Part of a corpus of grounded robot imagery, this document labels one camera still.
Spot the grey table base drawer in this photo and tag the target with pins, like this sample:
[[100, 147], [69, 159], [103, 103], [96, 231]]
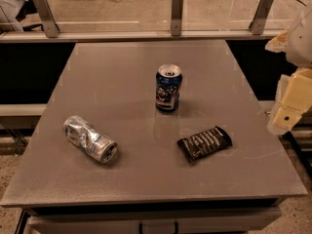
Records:
[[184, 217]]

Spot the black rxbar chocolate wrapper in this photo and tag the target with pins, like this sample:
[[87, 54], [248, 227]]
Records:
[[204, 143]]

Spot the horizontal metal rail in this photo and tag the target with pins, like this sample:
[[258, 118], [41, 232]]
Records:
[[41, 37]]

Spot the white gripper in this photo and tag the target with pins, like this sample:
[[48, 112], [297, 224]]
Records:
[[302, 44]]

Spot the upright blue soda can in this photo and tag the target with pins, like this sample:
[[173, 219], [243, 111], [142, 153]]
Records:
[[168, 82]]

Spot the dark bag and cloth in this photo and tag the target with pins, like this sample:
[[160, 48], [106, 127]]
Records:
[[12, 12]]

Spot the metal rail bracket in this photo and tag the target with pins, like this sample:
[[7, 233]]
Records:
[[50, 27], [258, 23], [176, 17]]

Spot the right metal rail bracket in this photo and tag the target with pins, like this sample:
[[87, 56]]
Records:
[[258, 23]]

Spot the left metal rail bracket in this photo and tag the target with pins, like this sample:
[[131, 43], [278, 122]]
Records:
[[50, 27]]

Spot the crushed silver can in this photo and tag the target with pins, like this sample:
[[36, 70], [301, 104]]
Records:
[[82, 134]]

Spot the middle metal rail bracket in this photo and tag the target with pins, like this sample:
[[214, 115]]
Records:
[[176, 17]]

